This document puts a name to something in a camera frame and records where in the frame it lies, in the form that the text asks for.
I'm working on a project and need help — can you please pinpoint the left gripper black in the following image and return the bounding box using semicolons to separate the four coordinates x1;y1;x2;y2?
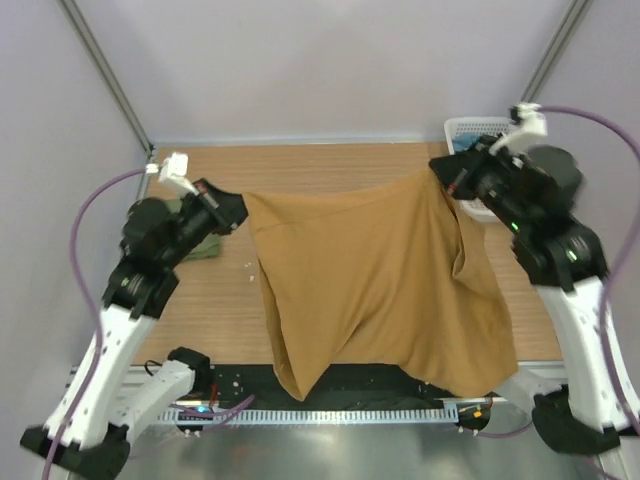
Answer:
163;177;261;266

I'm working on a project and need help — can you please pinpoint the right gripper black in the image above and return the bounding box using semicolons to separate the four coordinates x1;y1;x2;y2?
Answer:
428;133;528;230

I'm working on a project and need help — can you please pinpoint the green tank top blue trim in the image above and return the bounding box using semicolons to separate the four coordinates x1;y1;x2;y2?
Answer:
165;198;222;262

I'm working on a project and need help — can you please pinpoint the tan tank top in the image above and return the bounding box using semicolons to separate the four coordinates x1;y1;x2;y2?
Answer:
243;168;518;400

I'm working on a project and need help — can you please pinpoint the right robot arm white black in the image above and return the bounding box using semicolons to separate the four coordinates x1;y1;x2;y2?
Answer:
429;145;639;456

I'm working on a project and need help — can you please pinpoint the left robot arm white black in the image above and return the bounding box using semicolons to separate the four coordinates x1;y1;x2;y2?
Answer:
20;179;248;479

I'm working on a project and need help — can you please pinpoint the white plastic laundry basket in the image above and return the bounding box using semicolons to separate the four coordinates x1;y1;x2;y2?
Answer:
443;117;514;225

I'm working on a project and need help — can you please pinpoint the small white paper scrap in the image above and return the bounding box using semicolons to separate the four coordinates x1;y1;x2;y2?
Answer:
245;262;255;282

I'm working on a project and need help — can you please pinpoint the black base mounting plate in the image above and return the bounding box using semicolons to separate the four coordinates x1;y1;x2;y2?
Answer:
209;363;501;412

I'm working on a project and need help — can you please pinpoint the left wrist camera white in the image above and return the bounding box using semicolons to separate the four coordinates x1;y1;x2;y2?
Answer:
145;152;199;197

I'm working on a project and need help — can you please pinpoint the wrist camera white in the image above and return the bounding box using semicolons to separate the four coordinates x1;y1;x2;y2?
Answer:
145;152;199;197
489;102;548;156

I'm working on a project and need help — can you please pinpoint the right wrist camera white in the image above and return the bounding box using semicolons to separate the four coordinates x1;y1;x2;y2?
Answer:
489;102;548;156

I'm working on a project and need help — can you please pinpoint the right aluminium corner post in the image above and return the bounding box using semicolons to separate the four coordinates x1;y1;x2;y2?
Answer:
520;0;594;103

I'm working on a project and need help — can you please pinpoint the aluminium corner post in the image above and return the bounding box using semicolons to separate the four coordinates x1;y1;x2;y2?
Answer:
56;0;154;156
520;0;594;103

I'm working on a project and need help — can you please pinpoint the white slotted cable duct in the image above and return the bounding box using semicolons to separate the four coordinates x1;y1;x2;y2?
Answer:
156;405;459;427

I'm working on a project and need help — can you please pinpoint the left aluminium corner post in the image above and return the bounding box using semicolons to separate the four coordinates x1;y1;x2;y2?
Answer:
56;0;154;156

